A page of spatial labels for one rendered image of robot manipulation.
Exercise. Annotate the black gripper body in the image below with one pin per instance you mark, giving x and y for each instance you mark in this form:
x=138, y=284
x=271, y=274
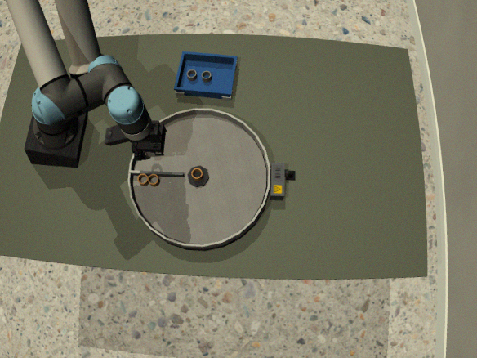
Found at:
x=156, y=138

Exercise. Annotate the grey metal cylinder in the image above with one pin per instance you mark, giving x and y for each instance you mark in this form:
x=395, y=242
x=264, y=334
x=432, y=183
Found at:
x=206, y=80
x=192, y=71

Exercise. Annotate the blue crate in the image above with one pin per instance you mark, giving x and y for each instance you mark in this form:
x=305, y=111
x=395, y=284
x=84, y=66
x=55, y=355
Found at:
x=222, y=68

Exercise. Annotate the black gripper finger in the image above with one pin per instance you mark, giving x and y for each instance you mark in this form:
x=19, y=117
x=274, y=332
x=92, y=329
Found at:
x=144, y=155

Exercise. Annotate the bronze bushing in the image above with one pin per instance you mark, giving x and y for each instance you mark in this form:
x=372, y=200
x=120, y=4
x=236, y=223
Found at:
x=139, y=178
x=152, y=176
x=197, y=178

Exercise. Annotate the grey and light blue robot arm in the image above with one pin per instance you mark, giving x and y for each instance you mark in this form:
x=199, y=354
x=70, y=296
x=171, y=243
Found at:
x=93, y=77

